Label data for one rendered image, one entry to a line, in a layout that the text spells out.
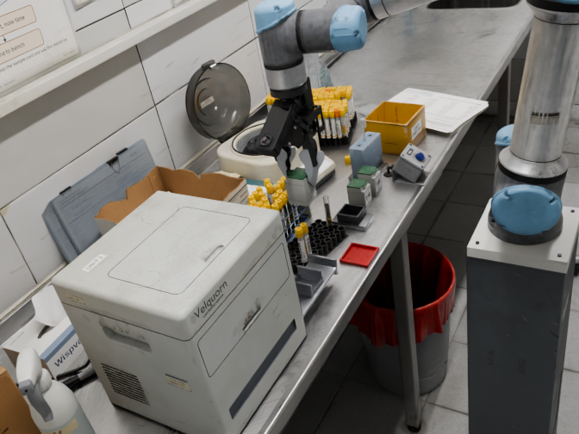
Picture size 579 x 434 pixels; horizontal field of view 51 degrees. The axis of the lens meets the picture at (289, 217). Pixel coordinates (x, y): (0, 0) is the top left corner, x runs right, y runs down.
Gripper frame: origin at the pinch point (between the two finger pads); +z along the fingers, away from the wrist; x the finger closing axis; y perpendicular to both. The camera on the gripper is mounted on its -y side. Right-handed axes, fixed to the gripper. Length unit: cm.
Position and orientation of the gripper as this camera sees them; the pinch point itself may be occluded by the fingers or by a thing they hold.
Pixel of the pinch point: (299, 181)
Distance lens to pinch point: 123.7
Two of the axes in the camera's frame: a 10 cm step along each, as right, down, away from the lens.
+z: 1.7, 8.2, 5.4
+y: 5.2, -5.4, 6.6
